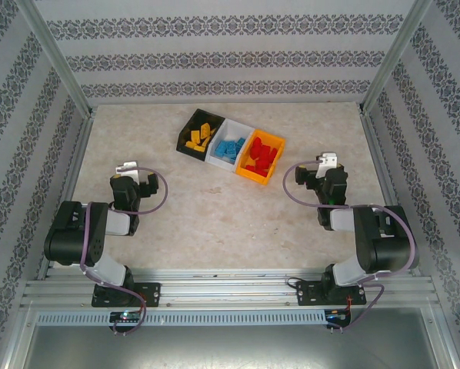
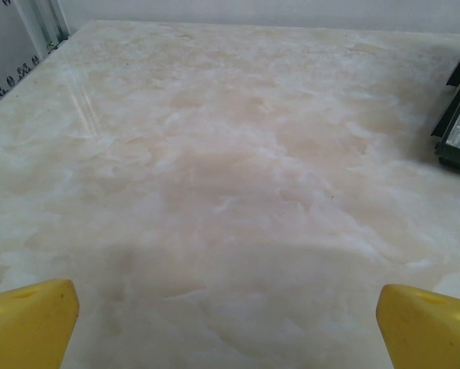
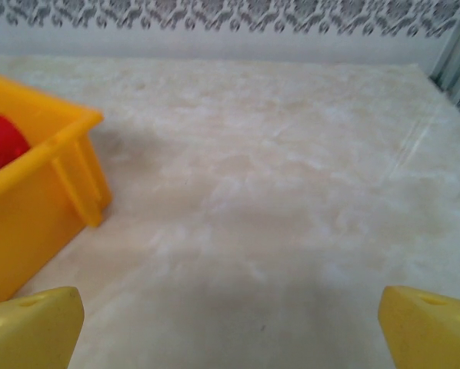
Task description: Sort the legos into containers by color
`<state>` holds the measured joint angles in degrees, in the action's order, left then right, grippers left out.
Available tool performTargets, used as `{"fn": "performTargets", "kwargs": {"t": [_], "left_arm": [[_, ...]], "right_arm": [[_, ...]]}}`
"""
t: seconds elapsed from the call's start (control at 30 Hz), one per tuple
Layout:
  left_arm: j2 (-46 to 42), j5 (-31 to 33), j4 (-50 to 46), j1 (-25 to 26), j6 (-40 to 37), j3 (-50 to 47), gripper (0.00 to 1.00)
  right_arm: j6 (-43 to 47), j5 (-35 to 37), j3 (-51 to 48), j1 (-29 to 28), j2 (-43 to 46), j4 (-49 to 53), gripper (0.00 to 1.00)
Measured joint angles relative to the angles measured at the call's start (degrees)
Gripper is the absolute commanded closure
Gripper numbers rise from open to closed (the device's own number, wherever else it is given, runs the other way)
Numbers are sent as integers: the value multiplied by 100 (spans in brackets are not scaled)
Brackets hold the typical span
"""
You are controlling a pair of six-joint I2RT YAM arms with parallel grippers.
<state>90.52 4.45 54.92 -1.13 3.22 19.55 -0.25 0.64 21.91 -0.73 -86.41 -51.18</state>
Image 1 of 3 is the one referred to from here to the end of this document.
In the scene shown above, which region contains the black plastic bin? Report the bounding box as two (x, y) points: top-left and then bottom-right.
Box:
(175, 108), (226, 162)

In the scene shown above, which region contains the yellow plastic bin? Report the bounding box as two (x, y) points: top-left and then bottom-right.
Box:
(235, 128), (288, 188)

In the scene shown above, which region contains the white plastic bin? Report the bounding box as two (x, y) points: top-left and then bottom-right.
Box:
(206, 118), (256, 176)

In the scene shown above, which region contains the left circuit board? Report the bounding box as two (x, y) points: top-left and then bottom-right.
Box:
(109, 311), (142, 323)

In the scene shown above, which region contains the circuit board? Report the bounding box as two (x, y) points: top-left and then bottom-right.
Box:
(325, 309), (352, 322)
(109, 311), (142, 323)

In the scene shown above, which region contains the right circuit board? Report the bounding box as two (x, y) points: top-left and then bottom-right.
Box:
(325, 309), (352, 322)

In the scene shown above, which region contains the grey metal shelf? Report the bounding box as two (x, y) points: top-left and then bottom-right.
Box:
(6, 307), (458, 369)

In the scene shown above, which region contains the aluminium side rail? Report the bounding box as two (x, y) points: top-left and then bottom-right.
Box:
(35, 111), (96, 280)
(358, 107), (423, 276)

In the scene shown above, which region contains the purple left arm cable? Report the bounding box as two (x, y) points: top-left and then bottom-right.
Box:
(79, 168), (168, 336)

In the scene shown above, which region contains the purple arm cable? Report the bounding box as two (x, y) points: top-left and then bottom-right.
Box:
(282, 161), (420, 334)
(79, 168), (168, 336)

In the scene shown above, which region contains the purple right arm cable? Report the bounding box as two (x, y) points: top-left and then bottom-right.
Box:
(282, 161), (420, 334)

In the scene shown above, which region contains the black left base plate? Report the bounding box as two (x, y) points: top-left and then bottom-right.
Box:
(91, 282), (162, 308)

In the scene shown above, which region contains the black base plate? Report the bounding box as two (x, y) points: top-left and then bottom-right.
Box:
(295, 279), (368, 308)
(91, 282), (162, 308)

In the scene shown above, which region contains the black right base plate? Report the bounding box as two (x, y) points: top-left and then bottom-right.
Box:
(295, 279), (368, 308)

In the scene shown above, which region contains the aluminium mounting rail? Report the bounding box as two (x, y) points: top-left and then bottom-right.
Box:
(20, 267), (437, 308)

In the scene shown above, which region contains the aluminium frame post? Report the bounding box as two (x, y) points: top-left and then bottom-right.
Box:
(359, 0), (433, 112)
(14, 0), (96, 118)

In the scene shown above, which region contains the grey slotted cable duct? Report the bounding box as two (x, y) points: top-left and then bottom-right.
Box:
(35, 310), (327, 327)

